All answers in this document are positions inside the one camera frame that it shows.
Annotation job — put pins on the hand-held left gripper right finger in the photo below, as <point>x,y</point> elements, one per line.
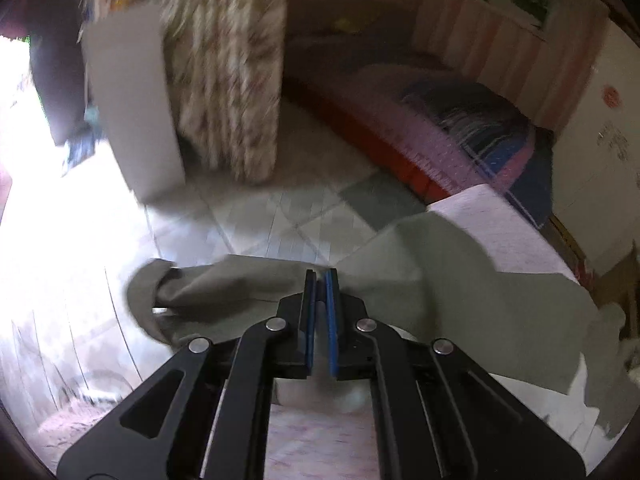
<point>331,310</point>

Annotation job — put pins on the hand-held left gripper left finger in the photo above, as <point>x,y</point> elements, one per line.
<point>310,310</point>

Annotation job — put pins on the grey and white large cloth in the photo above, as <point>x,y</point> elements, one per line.
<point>450,270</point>

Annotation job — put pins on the bed with floral pink sheet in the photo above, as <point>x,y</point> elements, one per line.
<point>500,230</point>

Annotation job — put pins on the low mattress with purple sheet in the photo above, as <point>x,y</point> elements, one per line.
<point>380,105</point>

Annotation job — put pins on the blue plaid blanket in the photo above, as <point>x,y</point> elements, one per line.
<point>475,120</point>

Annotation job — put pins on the floral curtain with blue top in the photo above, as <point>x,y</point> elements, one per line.
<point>230,85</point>

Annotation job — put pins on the grey board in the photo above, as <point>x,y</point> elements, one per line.
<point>135,110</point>

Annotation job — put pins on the white wardrobe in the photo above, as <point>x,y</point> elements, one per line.
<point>595,160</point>

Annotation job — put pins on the dark garment with yellow print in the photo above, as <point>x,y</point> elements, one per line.
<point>55,50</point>

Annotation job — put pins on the yellow wooden rail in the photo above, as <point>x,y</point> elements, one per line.
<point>570,245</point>

